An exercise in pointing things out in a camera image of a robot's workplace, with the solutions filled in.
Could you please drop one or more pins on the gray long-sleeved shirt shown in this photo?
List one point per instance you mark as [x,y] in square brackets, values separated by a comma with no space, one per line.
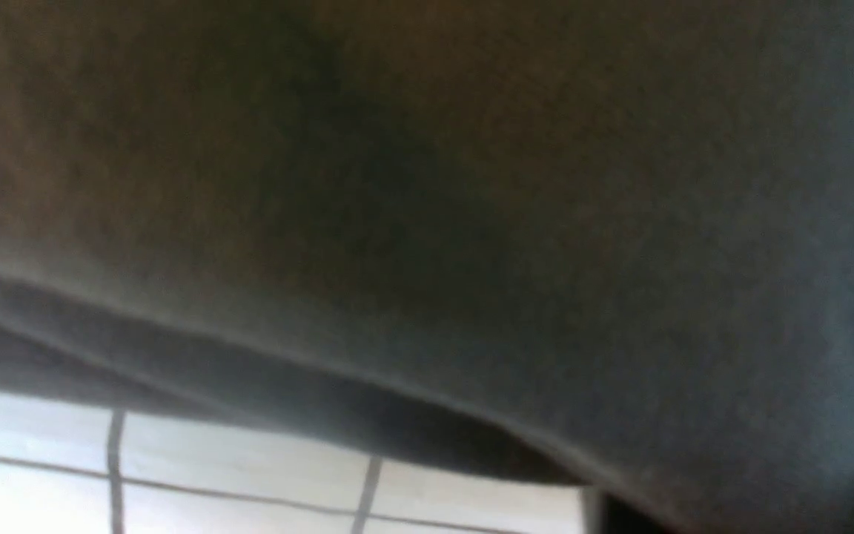
[558,242]

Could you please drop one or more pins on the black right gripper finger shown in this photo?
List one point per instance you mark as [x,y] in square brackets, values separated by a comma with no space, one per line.
[615,516]

